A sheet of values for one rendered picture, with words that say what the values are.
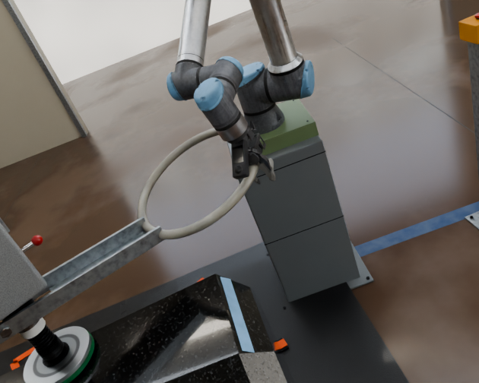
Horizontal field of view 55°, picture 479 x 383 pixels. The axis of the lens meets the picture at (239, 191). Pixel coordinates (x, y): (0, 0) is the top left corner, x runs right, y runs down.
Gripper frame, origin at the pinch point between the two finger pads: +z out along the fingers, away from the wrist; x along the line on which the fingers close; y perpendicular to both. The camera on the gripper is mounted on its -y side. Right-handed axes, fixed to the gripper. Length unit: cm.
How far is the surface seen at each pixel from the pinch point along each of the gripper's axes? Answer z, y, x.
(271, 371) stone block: 20, -53, -3
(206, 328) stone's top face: 9.4, -45.6, 14.2
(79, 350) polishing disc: -1, -57, 50
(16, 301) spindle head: -30, -57, 44
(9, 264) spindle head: -38, -52, 41
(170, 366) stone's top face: 6, -58, 20
